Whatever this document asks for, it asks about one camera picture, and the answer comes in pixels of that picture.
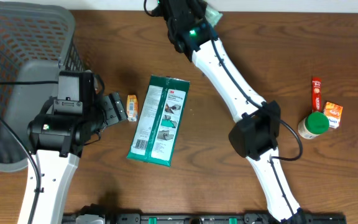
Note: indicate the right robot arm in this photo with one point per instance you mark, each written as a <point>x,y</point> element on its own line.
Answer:
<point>257,122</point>

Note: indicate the white teal wipes packet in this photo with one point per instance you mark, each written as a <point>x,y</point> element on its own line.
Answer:
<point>212,15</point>

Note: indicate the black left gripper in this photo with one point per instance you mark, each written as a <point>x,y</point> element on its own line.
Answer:
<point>114,107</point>

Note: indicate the black mounting rail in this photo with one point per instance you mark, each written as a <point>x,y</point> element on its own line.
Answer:
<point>97,214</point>

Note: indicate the green lid spice jar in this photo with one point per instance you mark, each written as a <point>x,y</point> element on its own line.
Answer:
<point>313,125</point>

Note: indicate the red white sachet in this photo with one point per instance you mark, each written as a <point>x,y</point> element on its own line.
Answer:
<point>316,94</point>

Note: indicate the orange small box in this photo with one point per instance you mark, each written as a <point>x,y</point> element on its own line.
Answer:
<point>333,112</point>
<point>132,108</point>

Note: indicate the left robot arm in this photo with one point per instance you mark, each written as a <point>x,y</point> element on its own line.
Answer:
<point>58,140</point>

